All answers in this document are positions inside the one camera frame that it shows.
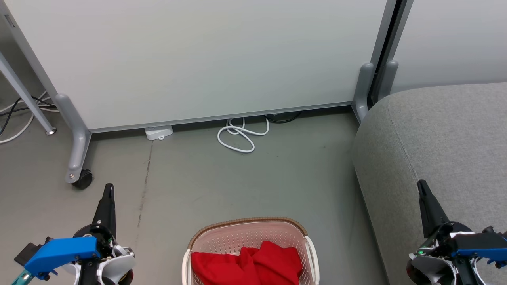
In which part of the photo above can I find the red cloth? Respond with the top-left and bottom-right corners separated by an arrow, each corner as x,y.
241,240 -> 304,285
191,248 -> 255,285

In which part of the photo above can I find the grey partition foot without caster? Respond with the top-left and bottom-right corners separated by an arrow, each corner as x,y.
352,62 -> 375,124

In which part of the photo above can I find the white laundry basket brown rim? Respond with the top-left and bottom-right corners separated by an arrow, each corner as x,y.
181,216 -> 320,285

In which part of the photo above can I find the short grey partition foot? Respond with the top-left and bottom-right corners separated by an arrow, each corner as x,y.
377,59 -> 399,102

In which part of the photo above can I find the thin white floor cable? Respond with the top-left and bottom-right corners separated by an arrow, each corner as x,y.
0,92 -> 60,144

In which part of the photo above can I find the grey fabric sofa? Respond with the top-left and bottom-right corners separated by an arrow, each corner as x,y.
351,82 -> 507,285

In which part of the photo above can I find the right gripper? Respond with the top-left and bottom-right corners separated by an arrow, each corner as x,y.
407,179 -> 486,285

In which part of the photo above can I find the thin black floor cable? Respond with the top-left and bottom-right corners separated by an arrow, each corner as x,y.
0,95 -> 57,136

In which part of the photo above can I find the grey metal table leg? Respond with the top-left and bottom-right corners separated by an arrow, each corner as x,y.
0,51 -> 57,136

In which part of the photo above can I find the black caster wheel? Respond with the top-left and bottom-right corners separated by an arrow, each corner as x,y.
72,169 -> 94,190

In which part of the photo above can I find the white power adapter box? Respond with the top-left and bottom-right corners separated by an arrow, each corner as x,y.
144,125 -> 174,141

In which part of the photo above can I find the narrow white partition panel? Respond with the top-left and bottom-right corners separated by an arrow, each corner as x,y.
390,0 -> 507,94

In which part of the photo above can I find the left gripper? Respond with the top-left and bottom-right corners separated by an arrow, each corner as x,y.
73,183 -> 136,285

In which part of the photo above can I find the white partition panel grey frame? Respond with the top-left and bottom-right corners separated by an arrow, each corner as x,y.
0,0 -> 397,133

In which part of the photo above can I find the coiled white cable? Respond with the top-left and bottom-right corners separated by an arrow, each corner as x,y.
217,116 -> 270,154

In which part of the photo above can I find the grey partition foot with caster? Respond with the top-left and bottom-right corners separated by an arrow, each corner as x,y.
55,93 -> 92,185

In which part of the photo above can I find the black cable under partition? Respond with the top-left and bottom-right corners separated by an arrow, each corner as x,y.
264,111 -> 303,124

